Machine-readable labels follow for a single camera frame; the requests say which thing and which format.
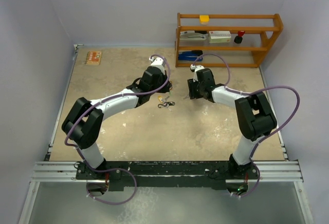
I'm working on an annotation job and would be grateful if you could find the yellow tagged key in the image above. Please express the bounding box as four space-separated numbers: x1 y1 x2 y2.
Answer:
158 96 169 104

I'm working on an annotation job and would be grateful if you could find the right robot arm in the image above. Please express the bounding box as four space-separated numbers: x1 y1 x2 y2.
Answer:
188 65 277 178

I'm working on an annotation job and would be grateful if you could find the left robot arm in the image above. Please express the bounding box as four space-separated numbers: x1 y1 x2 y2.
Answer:
62 66 171 179

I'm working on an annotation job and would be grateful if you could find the blue black stapler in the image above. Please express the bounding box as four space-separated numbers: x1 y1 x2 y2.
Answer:
178 50 203 62

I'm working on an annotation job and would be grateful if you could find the white red box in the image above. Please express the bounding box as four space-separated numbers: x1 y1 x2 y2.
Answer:
208 31 231 43

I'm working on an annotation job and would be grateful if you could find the white grey stapler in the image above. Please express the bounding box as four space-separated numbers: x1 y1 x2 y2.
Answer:
179 30 208 41

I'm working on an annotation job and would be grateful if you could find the red black stamp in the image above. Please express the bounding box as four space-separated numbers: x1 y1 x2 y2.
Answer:
234 31 245 44

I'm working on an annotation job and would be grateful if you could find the orange spiral notepad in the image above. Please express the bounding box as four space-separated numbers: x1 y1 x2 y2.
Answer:
85 51 102 66

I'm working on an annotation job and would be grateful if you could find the wooden shelf rack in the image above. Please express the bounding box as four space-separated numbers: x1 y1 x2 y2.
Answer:
175 13 284 68

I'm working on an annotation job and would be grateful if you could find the yellow lidded container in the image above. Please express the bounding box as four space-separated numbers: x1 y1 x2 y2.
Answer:
199 14 210 25

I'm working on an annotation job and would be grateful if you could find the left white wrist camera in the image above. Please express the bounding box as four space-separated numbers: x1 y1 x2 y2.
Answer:
149 56 166 71

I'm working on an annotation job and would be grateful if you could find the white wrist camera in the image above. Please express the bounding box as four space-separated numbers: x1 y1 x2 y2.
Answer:
190 64 204 73
149 56 166 71

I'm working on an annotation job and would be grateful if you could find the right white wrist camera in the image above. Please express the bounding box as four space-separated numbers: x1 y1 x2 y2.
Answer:
190 64 204 73

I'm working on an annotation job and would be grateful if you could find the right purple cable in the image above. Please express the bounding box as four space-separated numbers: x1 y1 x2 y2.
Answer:
193 53 301 163

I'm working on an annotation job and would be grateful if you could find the purple cable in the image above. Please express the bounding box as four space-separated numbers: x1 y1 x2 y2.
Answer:
64 54 172 171
193 53 301 163

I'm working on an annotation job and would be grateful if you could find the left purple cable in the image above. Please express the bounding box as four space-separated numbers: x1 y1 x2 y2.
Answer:
64 54 172 171

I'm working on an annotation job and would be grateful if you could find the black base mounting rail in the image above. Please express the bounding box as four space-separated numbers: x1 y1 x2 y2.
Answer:
74 161 260 193

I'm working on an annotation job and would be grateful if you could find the aluminium frame rail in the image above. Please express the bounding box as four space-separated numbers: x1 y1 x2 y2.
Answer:
30 161 77 182

